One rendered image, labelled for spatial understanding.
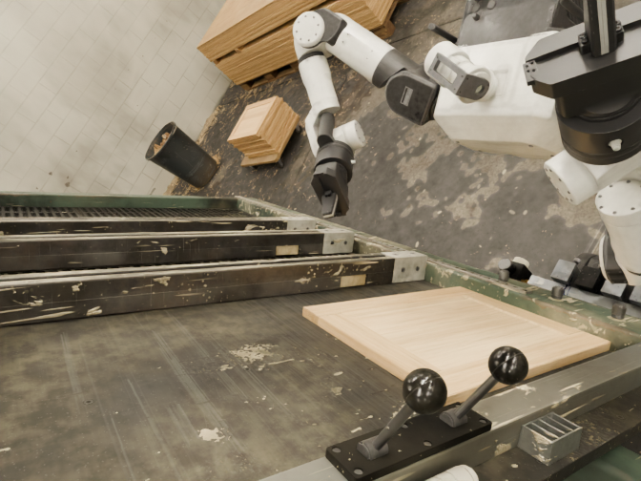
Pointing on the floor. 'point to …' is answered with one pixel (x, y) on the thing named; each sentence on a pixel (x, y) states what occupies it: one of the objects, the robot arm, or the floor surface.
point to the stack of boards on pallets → (277, 34)
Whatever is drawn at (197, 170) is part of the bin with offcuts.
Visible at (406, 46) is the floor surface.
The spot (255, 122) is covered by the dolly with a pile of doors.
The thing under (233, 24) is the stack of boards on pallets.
